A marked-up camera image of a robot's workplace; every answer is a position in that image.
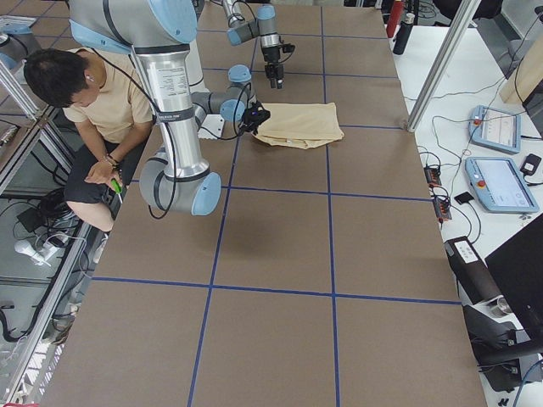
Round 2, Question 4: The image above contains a black computer monitor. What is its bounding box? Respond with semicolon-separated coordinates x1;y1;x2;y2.
485;216;542;338

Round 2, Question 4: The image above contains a white power strip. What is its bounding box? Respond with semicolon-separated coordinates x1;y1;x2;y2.
14;236;68;266

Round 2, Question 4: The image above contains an aluminium frame post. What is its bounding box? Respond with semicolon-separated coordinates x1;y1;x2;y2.
406;0;481;132

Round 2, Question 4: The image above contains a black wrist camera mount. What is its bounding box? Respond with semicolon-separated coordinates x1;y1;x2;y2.
281;43;295;53

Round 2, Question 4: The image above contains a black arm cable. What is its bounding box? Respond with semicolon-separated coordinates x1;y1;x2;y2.
203;82;255;141

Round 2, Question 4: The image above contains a cream printed long-sleeve shirt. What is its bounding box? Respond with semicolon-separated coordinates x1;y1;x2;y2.
255;103;344;149

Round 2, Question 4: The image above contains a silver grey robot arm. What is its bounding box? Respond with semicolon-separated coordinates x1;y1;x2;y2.
221;1;293;89
70;1;271;215

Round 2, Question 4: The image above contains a blue teach pendant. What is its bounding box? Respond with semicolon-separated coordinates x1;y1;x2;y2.
464;157;540;214
468;105;521;154

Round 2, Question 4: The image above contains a person with black hair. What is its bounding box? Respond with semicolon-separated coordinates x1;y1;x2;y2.
24;47;154;232

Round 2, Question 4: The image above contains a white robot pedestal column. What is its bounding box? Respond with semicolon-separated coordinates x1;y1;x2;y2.
182;0;226;140

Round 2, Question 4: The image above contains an upper blue teach pendant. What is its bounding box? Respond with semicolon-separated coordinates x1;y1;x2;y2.
468;105;521;154

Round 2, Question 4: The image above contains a red water bottle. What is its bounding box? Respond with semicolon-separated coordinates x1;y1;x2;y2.
386;0;404;38

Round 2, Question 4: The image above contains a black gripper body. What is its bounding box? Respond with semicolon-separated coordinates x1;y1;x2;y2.
260;45;283;65
239;101;271;135

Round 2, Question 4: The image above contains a black water bottle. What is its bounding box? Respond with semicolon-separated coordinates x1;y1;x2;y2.
392;13;416;55

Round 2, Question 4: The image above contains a black box with label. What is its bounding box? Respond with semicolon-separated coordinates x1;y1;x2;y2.
444;237;501;304

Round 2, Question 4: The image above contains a lower blue teach pendant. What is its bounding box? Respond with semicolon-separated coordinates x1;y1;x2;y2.
464;157;540;214

